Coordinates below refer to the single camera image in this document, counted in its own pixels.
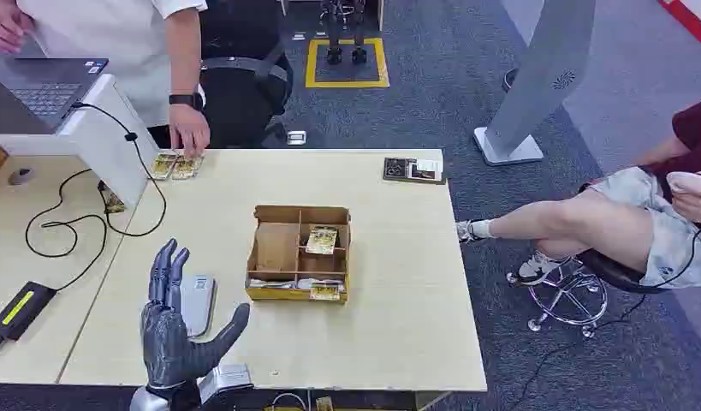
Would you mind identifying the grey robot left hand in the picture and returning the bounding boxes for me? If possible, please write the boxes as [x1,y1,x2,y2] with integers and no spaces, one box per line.
[140,238,252,392]

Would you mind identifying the grey card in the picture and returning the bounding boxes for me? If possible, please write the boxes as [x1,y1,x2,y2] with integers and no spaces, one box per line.
[179,275,217,339]

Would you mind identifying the silver card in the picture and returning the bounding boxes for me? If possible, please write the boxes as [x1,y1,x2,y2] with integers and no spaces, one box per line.
[248,277,312,291]

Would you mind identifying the wooden compartment box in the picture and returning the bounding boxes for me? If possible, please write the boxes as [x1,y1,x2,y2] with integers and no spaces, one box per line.
[245,204,352,305]

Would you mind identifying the small yellow printed card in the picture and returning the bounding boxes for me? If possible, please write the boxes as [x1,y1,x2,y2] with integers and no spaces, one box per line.
[103,191,128,216]

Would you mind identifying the black power adapter yellow label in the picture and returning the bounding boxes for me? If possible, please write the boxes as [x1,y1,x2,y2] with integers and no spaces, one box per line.
[0,281,58,357]

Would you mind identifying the white desk riser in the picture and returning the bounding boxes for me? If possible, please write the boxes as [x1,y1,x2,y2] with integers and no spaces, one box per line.
[0,74,159,209]

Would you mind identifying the grey computer mouse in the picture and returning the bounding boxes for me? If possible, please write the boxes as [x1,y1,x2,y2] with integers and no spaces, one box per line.
[7,166,37,188]

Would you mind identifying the black wristwatch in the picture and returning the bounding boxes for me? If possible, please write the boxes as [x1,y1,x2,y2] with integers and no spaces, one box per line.
[168,92,205,112]

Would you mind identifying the black office chair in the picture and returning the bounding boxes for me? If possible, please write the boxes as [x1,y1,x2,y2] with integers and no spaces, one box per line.
[198,0,295,150]

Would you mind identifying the grey laptop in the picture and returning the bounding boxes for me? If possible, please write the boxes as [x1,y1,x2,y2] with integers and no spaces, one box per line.
[0,56,110,136]

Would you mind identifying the standing person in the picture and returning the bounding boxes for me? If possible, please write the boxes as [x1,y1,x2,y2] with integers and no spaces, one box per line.
[0,0,212,160]

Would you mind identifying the black card holder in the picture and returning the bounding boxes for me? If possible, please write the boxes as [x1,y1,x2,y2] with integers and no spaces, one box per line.
[382,157,447,186]

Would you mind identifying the yellow floor tape square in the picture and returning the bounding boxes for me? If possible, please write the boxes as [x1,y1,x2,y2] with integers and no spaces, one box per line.
[304,37,391,90]

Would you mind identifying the black robot legs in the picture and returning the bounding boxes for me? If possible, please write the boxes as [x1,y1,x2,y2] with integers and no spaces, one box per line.
[318,0,369,66]

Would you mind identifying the chrome swivel stool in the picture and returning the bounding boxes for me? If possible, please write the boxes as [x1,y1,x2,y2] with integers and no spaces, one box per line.
[505,248,672,341]

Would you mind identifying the seated person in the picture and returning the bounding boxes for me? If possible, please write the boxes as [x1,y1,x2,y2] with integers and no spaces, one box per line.
[455,95,701,291]

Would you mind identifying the grey kiosk stand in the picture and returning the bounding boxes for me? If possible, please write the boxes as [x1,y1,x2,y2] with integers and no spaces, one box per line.
[472,0,598,168]

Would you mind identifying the pale phone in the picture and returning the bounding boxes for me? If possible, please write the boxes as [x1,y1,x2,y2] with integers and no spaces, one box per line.
[665,170,701,198]

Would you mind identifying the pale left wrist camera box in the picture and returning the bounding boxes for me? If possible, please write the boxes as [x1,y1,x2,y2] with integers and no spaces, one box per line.
[197,363,255,406]

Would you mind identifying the black power cable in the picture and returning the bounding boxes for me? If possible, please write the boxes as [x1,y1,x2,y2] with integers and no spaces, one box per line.
[24,101,169,294]

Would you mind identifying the black floor cable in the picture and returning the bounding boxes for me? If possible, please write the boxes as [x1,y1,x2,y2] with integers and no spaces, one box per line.
[506,229,701,411]

